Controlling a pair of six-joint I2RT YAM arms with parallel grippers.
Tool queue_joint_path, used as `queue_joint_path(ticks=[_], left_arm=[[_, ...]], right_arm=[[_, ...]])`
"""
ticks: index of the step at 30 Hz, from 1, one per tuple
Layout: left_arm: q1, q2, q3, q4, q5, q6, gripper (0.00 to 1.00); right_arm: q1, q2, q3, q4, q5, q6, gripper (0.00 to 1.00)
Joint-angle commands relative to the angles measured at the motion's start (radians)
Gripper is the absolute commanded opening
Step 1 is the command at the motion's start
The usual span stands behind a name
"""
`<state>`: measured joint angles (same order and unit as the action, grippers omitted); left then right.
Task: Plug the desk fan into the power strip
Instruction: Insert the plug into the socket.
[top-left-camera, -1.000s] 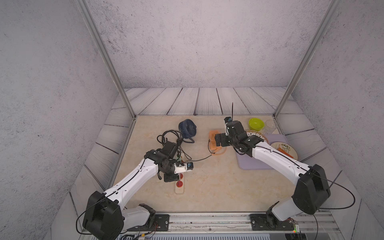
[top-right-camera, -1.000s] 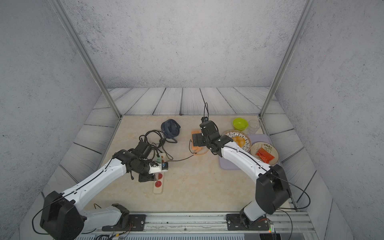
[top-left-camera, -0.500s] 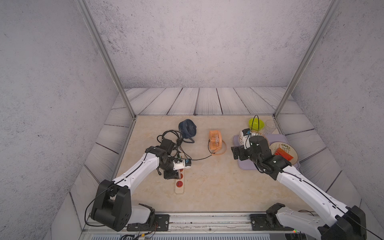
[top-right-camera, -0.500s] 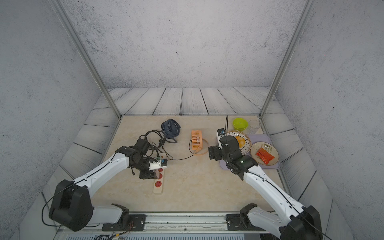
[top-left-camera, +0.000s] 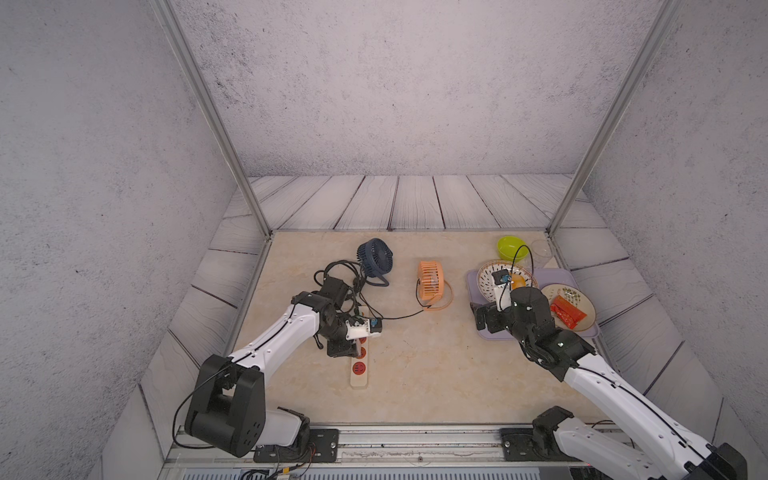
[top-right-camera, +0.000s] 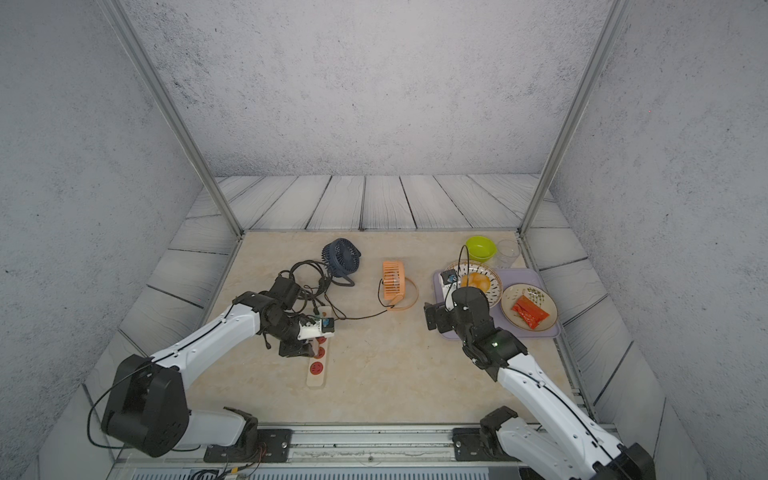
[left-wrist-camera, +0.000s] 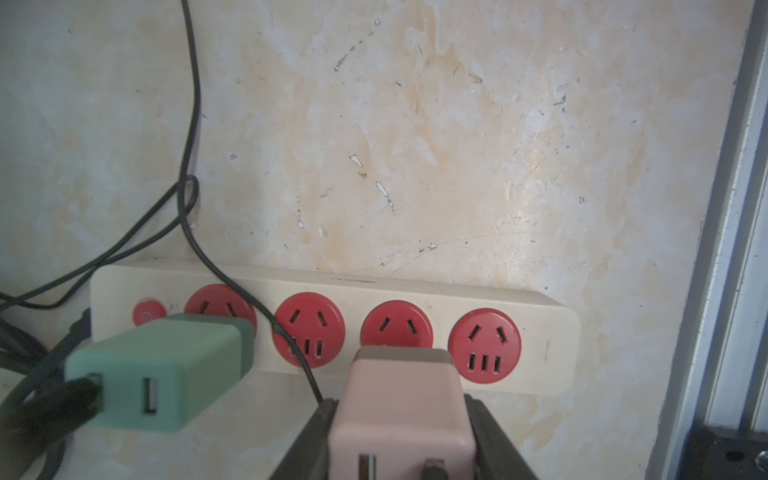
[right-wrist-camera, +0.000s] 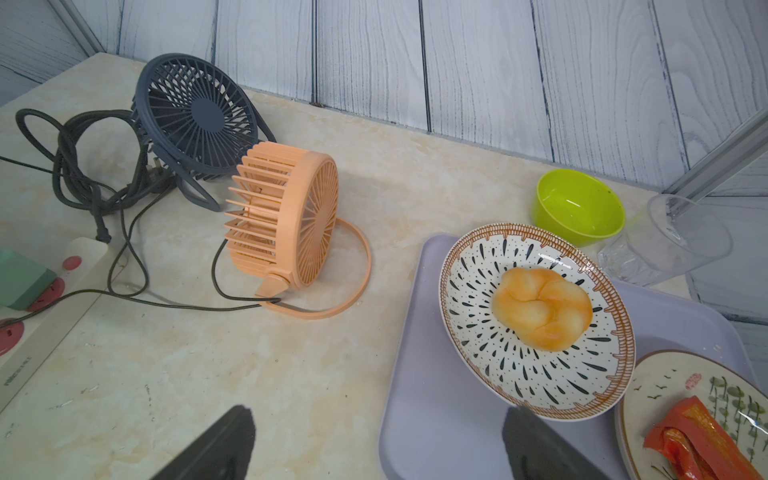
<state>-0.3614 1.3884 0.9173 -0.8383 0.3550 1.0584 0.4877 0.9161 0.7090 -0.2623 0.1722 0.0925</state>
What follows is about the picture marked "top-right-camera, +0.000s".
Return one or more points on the left metal frame post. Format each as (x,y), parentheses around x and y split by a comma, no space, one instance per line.
(126,34)

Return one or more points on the right metal frame post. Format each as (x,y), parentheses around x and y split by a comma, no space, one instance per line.
(611,30)

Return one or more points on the patterned ceramic plate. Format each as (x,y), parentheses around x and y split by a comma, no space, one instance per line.
(465,267)

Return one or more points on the orange desk fan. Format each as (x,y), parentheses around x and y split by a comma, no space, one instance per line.
(397,291)

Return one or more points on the knotted bread roll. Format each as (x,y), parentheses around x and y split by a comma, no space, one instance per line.
(477,280)

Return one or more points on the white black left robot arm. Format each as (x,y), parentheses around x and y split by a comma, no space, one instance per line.
(147,407)

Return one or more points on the red snack packet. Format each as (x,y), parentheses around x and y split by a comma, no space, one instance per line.
(530,312)

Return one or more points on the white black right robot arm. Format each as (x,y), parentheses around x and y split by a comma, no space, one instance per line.
(575,446)

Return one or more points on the clear glass cup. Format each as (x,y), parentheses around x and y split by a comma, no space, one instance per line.
(508,251)

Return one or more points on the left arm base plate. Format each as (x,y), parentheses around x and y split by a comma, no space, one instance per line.
(267,445)

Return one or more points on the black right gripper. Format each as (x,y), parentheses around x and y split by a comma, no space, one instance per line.
(442,314)

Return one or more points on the small beige floral plate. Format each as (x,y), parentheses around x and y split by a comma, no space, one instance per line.
(538,296)

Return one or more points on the lavender tray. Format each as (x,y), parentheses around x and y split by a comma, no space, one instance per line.
(506,286)

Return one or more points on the green plastic bowl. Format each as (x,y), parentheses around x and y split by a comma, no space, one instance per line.
(481,249)

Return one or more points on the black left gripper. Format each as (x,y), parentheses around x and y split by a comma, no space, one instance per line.
(300,347)

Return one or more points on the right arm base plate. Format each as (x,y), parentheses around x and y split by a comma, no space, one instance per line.
(477,444)

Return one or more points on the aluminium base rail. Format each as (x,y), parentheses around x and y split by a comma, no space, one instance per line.
(405,451)

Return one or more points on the metal frame post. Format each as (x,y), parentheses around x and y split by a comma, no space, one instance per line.
(126,34)
(611,30)

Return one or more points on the white red power strip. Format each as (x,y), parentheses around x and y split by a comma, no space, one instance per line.
(317,367)

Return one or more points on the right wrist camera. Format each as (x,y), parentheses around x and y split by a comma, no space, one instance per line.
(450,281)

